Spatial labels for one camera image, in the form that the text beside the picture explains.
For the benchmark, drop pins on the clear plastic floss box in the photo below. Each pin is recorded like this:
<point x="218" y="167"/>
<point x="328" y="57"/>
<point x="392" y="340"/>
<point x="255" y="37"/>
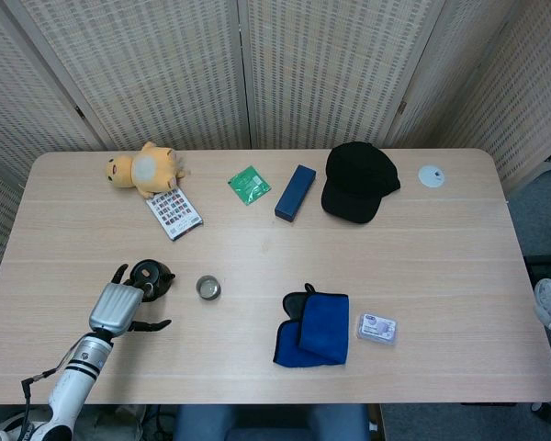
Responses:
<point x="376" y="329"/>

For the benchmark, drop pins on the blue folded towel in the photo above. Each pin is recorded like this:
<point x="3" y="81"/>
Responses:
<point x="323" y="326"/>

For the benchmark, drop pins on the yellow plush toy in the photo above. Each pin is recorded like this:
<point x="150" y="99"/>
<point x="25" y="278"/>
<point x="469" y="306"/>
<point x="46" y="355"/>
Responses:
<point x="149" y="172"/>

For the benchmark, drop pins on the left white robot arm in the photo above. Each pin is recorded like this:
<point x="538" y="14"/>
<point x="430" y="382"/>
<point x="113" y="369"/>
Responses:
<point x="73" y="386"/>

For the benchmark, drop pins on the black baseball cap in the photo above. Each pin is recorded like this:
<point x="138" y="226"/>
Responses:
<point x="358" y="179"/>

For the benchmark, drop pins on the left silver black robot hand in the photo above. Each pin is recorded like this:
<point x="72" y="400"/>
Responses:
<point x="115" y="308"/>

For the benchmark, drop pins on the green foil packet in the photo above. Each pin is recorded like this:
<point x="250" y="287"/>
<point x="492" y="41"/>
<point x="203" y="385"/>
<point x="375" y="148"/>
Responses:
<point x="249" y="184"/>

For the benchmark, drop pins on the patterned card box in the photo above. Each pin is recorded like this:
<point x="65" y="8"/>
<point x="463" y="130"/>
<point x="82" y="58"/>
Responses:
<point x="174" y="212"/>

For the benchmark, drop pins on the small black kettle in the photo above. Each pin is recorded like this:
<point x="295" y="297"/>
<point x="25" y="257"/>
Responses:
<point x="158" y="275"/>

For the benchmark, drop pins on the dark blue rectangular box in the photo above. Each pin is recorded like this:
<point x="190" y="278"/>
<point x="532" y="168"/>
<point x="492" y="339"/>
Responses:
<point x="295" y="193"/>

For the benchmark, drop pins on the woven folding screen panel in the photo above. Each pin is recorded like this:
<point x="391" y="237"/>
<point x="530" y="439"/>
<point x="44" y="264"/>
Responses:
<point x="532" y="92"/>
<point x="459" y="69"/>
<point x="326" y="69"/>
<point x="9" y="92"/>
<point x="142" y="69"/>

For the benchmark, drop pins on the black floor frame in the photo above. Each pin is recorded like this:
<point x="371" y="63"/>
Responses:
<point x="544" y="265"/>

